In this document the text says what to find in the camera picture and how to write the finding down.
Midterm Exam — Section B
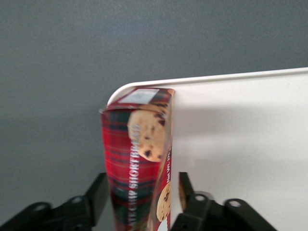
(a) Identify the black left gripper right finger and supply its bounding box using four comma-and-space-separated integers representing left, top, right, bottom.
171, 171, 279, 231

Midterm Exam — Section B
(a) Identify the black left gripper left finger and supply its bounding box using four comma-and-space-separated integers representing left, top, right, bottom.
0, 172, 109, 231

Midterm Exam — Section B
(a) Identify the red tartan cookie box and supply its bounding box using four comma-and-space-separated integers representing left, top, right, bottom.
99, 88, 176, 231

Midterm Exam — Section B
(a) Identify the beige plastic tray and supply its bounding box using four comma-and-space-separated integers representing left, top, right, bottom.
106, 67, 308, 231

